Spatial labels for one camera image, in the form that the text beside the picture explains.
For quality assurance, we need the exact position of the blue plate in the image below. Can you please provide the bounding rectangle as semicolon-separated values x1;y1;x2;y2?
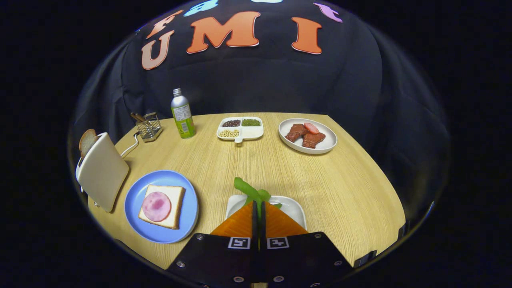
124;170;199;244

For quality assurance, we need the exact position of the brown meat piece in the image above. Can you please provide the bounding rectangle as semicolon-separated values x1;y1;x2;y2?
285;124;308;143
302;132;326;149

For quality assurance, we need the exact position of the toasted bread slice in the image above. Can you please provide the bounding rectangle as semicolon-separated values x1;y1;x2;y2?
78;128;99;159

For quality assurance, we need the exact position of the white bread slice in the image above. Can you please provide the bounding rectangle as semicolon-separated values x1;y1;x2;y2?
138;184;186;230

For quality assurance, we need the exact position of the metal wire basket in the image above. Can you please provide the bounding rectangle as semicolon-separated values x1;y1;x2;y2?
136;112;163;143

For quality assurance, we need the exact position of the pink ham slice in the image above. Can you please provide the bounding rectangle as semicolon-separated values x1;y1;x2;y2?
142;192;172;222

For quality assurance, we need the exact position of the green lettuce leaf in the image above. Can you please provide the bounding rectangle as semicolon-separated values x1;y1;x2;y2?
234;177;282;218

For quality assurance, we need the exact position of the round white plate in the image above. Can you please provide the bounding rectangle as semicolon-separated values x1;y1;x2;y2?
278;118;338;155

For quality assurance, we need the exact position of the white toaster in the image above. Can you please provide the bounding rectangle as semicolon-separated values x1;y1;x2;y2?
76;132;130;213

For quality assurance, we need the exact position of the square white plate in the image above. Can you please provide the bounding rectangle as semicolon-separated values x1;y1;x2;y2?
225;195;307;231

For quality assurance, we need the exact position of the white toaster cable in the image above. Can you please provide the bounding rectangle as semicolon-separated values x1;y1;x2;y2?
120;134;140;158

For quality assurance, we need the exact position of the white divided dish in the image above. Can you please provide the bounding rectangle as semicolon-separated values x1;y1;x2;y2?
216;116;264;144

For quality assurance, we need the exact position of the green label metal bottle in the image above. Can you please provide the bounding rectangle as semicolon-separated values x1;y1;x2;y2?
171;88;196;139

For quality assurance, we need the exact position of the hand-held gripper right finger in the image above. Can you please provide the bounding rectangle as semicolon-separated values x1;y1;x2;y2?
260;201;354;288

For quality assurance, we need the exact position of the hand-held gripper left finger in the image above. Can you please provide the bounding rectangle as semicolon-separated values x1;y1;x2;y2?
166;201;260;288

